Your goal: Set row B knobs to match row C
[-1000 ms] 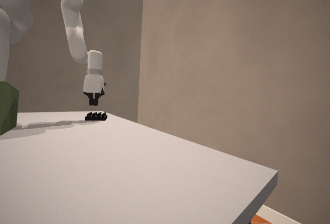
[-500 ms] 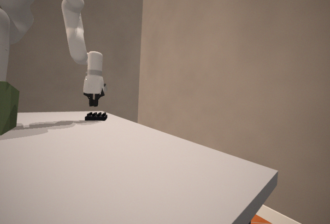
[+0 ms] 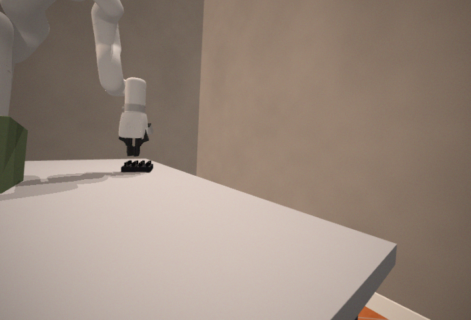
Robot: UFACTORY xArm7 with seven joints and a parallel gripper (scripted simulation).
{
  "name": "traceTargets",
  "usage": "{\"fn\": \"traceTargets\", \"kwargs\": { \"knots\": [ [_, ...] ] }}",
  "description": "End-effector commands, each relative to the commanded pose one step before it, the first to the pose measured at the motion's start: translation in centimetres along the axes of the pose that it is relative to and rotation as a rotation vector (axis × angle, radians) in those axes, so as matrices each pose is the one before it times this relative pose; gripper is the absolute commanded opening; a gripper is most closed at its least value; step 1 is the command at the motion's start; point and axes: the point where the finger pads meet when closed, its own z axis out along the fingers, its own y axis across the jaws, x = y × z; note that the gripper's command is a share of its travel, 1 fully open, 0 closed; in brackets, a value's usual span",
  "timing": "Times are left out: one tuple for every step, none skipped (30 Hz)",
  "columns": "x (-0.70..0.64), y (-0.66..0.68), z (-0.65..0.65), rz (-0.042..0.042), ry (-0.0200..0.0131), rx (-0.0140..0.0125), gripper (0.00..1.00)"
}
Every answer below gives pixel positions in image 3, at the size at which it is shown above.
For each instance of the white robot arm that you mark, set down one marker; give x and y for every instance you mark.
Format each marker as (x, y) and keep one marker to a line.
(25, 27)

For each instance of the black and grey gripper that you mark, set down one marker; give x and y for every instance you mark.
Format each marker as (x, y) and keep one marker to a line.
(133, 124)

